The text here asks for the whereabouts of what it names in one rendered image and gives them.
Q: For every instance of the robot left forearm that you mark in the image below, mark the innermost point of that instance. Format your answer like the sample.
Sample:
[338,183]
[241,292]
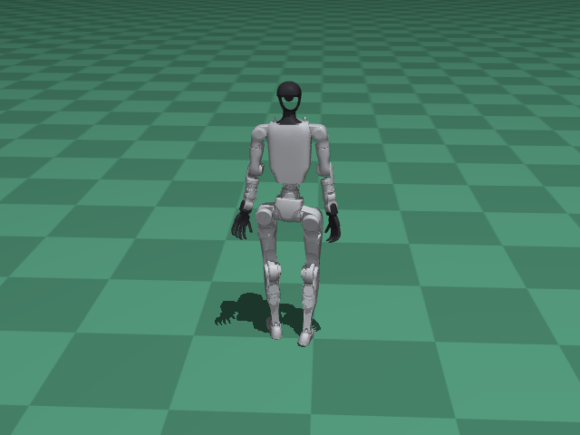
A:
[251,189]

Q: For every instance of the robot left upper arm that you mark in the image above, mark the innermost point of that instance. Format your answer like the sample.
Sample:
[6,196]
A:
[257,145]

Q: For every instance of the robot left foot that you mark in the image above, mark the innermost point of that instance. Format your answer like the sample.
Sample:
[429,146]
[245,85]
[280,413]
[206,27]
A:
[276,331]

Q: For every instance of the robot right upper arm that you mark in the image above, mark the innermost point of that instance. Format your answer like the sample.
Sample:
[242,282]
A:
[320,134]

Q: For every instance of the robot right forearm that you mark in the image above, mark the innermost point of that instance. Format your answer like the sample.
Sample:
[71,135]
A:
[328,190]

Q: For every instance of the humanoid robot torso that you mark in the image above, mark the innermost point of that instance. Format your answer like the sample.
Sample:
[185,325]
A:
[289,151]

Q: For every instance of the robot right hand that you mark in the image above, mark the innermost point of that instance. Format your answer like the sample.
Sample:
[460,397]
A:
[334,224]

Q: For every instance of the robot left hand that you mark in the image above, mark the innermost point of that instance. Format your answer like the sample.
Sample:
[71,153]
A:
[241,220]

